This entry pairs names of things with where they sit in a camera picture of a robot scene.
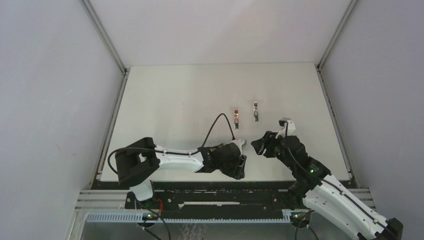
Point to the right aluminium frame post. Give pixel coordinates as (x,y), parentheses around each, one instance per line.
(348,13)

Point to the white mini stapler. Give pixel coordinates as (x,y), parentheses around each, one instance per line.
(255,111)

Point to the aluminium frame post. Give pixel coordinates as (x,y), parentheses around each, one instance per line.
(348,13)
(92,14)

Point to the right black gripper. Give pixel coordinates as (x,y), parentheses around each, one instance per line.
(266,142)

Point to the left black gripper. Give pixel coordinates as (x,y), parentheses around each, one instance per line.
(237,171)

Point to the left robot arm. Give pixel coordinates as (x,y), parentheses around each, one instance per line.
(139,160)

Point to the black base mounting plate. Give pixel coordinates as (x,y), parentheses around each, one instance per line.
(230,200)

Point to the left aluminium frame post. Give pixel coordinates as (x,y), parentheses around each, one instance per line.
(92,14)

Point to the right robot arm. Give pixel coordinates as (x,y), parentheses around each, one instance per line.
(317,189)

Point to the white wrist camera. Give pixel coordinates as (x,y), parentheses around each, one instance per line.
(240,143)
(287,127)

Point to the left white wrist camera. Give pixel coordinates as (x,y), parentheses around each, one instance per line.
(240,143)

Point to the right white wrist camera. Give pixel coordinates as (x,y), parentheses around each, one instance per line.
(287,127)

